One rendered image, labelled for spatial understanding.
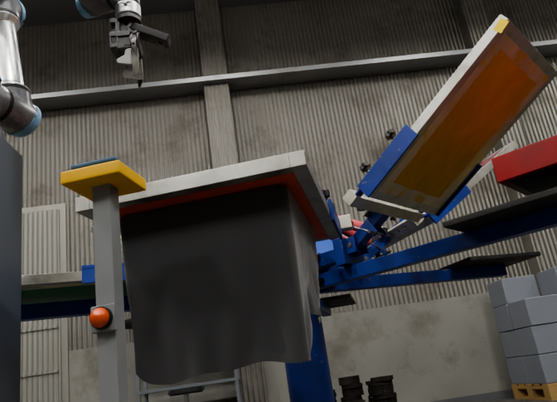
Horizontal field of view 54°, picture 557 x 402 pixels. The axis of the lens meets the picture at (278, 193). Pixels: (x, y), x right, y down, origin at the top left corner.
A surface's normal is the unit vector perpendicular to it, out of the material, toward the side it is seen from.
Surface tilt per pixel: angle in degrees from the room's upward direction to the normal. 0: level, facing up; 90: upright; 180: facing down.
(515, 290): 90
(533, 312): 90
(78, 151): 90
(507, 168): 90
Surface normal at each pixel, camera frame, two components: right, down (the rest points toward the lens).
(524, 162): -0.66, -0.15
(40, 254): 0.04, -0.33
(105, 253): -0.20, -0.29
